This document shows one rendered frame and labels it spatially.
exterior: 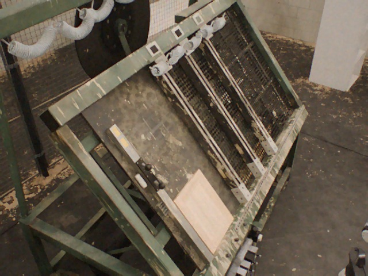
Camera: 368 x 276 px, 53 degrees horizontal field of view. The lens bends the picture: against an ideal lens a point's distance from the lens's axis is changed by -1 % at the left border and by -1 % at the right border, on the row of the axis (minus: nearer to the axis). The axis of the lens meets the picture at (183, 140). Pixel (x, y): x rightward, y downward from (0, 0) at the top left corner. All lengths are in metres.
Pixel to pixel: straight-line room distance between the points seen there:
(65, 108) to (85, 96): 0.13
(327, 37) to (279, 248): 3.28
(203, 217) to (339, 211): 1.98
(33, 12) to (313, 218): 2.96
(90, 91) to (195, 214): 0.92
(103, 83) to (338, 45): 4.28
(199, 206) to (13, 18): 1.39
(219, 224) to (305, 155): 2.34
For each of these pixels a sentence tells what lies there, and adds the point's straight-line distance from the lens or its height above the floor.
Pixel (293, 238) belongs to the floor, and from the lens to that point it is 3.62.
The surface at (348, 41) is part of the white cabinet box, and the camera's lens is 5.69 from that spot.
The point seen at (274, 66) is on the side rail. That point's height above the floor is 1.26.
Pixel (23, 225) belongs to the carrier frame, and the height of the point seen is 0.76.
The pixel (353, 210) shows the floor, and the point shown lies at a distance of 4.04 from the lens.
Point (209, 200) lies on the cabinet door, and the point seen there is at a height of 1.07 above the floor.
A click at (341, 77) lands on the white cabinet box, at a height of 0.21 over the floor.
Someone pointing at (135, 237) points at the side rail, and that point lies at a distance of 1.96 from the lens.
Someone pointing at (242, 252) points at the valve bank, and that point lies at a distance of 2.51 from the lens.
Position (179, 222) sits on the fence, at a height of 1.15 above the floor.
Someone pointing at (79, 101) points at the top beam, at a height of 1.84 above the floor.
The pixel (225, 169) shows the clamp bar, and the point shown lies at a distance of 2.44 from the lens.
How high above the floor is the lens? 2.75
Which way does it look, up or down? 37 degrees down
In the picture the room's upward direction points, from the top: 1 degrees counter-clockwise
